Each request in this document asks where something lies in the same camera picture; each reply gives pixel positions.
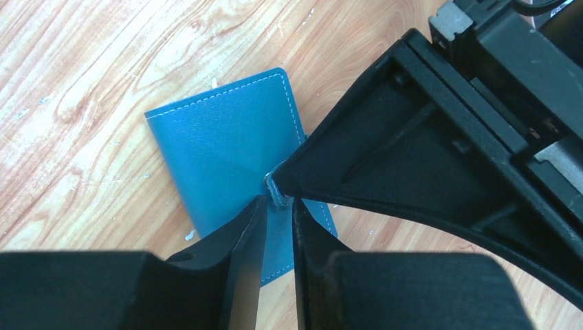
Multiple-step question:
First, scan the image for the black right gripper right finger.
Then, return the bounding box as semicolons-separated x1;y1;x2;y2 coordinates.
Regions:
292;199;533;329

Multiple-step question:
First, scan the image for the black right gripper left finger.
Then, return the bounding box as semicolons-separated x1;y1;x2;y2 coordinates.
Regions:
1;195;267;329

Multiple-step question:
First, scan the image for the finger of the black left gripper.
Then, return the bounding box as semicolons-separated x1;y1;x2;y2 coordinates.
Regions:
273;29;582;307

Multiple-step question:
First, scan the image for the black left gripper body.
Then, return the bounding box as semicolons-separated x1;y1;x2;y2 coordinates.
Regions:
428;1;582;194

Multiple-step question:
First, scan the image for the blue leather card holder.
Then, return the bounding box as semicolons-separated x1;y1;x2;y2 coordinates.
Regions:
144;67;339;287

